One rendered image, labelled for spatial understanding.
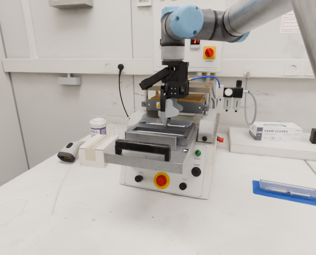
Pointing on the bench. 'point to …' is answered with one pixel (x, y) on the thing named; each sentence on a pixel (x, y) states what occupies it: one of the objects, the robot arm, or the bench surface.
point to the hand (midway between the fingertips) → (165, 120)
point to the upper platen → (187, 97)
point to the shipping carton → (96, 150)
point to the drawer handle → (163, 150)
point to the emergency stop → (161, 180)
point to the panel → (176, 179)
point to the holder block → (181, 138)
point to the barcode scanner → (70, 151)
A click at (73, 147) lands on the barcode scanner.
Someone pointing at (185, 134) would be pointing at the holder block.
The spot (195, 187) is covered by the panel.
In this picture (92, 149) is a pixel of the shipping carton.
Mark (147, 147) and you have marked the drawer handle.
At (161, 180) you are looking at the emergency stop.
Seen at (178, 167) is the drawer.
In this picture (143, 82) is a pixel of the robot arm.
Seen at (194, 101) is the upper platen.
